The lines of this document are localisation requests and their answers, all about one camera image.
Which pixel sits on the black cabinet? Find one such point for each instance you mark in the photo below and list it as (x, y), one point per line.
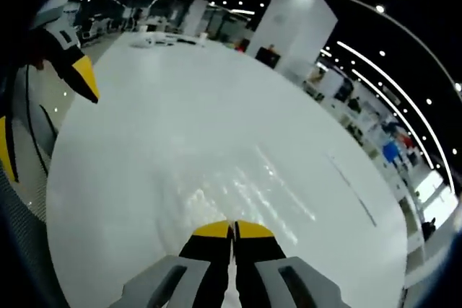
(269, 57)

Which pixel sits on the blue container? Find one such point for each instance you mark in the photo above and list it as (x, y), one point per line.
(390, 152)

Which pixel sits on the long white counter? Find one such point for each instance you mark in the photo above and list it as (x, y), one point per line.
(415, 214)

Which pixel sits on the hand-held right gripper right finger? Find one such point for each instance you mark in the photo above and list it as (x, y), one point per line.
(263, 254)

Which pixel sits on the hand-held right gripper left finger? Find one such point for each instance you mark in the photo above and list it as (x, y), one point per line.
(202, 261)

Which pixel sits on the clear plastic resealable bag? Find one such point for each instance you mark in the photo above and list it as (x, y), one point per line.
(252, 192)

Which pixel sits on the white square pillar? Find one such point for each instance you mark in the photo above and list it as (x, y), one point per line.
(292, 30)

